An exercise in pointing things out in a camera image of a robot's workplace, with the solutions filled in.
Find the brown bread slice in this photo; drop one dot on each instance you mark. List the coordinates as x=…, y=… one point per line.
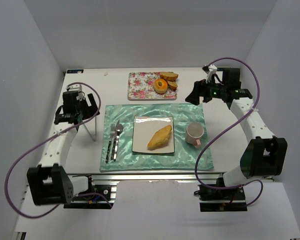
x=172, y=85
x=168, y=76

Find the blue label sticker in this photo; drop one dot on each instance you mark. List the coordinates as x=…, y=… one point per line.
x=74, y=71

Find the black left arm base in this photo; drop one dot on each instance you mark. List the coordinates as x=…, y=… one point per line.
x=99, y=196

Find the fork with patterned handle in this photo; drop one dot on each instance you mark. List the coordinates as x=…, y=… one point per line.
x=112, y=132

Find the upper brown bread slice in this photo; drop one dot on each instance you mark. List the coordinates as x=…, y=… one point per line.
x=168, y=76

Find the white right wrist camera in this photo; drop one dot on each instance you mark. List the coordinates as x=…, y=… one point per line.
x=210, y=70

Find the orange ring donut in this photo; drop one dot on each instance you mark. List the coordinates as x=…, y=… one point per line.
x=160, y=86

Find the metal serving tongs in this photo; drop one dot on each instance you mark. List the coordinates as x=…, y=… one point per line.
x=91, y=129

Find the spoon with patterned handle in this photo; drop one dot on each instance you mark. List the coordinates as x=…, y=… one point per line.
x=118, y=130

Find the lower brown bread slice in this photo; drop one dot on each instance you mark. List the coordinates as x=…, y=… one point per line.
x=172, y=85

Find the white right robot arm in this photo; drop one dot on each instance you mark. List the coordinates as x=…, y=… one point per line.
x=265, y=153

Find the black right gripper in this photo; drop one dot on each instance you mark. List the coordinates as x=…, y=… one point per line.
x=203, y=89

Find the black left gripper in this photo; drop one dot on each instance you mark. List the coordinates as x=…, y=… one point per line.
x=89, y=110

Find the green satin placemat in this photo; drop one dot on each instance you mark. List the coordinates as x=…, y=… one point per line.
x=183, y=158

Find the floral rectangular tray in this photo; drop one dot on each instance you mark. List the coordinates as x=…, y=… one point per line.
x=140, y=87

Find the pink mug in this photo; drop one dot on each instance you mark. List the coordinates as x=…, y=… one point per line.
x=193, y=134

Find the square white plate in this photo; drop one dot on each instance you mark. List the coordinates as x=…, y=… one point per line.
x=144, y=127

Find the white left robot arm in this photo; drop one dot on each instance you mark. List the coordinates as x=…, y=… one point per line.
x=58, y=148

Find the long yellow bread loaf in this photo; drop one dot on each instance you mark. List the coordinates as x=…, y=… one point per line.
x=160, y=138

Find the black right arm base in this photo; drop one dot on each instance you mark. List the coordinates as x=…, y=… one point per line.
x=212, y=200

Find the aluminium frame rail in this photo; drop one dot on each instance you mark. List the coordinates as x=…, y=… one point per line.
x=152, y=177

